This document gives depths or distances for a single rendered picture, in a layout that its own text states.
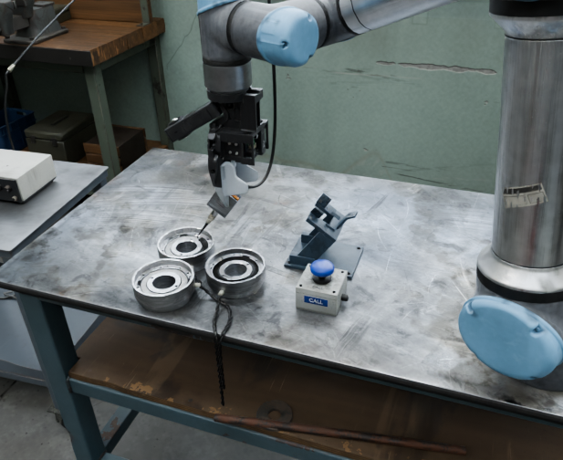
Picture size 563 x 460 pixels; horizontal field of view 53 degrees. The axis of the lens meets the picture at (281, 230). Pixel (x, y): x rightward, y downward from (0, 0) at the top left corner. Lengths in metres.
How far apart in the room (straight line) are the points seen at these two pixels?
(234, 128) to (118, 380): 0.59
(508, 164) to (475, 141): 1.91
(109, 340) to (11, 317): 0.76
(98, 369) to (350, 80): 1.69
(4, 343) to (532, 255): 1.62
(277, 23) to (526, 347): 0.49
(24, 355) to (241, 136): 1.18
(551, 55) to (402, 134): 1.99
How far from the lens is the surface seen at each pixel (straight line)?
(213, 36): 0.86
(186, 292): 0.96
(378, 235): 1.14
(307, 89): 2.57
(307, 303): 0.94
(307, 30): 0.79
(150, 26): 2.67
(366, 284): 1.01
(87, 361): 1.29
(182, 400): 1.17
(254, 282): 0.96
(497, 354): 0.71
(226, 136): 0.91
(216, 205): 1.02
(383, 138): 2.57
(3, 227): 1.57
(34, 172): 1.66
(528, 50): 0.58
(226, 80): 0.88
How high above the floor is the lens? 1.42
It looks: 33 degrees down
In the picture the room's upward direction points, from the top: 1 degrees counter-clockwise
